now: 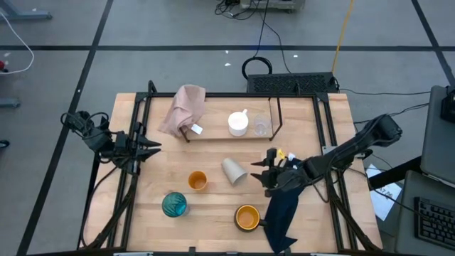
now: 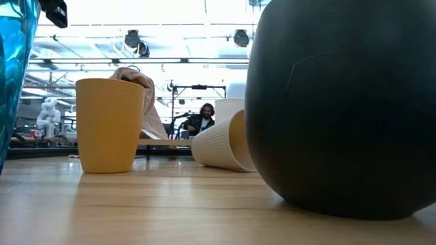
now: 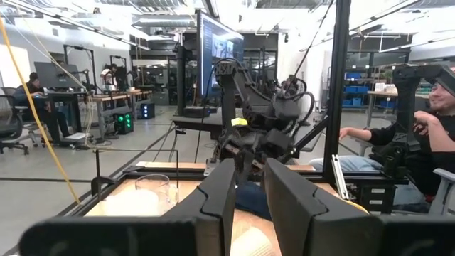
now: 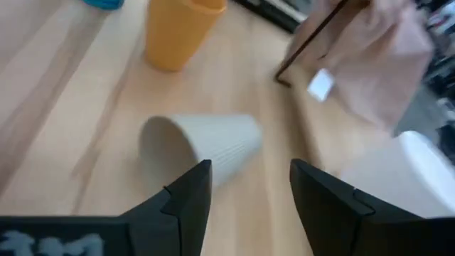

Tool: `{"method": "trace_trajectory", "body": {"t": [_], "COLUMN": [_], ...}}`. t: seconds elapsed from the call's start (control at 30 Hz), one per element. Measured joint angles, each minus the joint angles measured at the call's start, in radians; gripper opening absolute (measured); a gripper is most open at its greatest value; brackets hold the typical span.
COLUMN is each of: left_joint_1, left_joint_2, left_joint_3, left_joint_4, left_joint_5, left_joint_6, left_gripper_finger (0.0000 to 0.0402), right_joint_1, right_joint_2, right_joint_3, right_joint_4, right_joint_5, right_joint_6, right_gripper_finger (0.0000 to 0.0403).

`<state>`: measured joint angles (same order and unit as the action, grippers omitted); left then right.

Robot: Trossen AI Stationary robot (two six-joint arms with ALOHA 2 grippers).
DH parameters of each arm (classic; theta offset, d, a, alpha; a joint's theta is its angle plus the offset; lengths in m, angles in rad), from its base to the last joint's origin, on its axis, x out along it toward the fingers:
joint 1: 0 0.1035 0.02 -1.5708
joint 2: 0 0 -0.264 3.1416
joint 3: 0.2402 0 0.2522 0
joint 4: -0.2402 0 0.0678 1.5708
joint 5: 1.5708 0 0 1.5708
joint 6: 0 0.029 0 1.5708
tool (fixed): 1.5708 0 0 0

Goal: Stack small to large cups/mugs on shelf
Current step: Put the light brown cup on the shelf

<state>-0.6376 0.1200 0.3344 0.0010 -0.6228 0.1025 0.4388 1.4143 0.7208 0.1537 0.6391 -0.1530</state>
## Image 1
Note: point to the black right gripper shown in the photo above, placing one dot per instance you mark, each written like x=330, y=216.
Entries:
x=284, y=174

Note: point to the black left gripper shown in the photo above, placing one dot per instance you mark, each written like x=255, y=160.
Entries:
x=124, y=145

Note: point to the beige ribbed cup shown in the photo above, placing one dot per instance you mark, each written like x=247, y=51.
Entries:
x=232, y=170

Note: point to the small clear glass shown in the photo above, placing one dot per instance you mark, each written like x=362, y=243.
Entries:
x=262, y=125

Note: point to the orange bowl mug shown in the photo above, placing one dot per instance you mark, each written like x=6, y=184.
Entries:
x=247, y=217

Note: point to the white mug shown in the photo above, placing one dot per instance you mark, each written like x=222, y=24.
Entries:
x=238, y=122

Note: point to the pink cloth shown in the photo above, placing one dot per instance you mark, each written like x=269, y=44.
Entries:
x=185, y=106

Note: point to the small orange plastic cup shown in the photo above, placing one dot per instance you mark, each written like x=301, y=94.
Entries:
x=197, y=180

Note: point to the teal faceted plastic tumbler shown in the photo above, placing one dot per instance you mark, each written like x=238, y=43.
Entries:
x=175, y=205

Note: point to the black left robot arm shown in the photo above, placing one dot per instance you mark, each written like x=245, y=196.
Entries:
x=96, y=138

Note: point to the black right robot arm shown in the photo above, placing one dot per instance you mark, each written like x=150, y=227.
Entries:
x=355, y=144

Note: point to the black side panel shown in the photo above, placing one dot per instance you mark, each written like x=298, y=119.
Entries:
x=106, y=124

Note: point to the navy blue cloth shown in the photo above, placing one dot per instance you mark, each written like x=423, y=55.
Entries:
x=281, y=220

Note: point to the black vented computer case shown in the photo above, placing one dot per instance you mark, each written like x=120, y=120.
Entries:
x=291, y=83

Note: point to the white paper sheet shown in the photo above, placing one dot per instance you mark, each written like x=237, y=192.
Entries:
x=385, y=199

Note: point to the grey table foot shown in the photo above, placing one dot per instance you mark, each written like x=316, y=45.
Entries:
x=9, y=103
x=32, y=15

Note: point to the grey desk top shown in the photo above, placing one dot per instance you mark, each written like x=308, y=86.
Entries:
x=409, y=231

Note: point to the small red object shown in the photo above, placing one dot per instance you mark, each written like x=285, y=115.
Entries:
x=3, y=65

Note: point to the grey equipment base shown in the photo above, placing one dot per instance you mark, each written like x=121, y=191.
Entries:
x=270, y=3

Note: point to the grey flat panel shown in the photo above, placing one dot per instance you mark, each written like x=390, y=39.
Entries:
x=439, y=142

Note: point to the black keyboard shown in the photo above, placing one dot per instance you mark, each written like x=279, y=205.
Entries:
x=435, y=222

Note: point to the black box device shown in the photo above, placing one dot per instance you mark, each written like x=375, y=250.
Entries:
x=448, y=106

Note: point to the black table rig frame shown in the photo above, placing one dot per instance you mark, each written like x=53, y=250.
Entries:
x=220, y=95

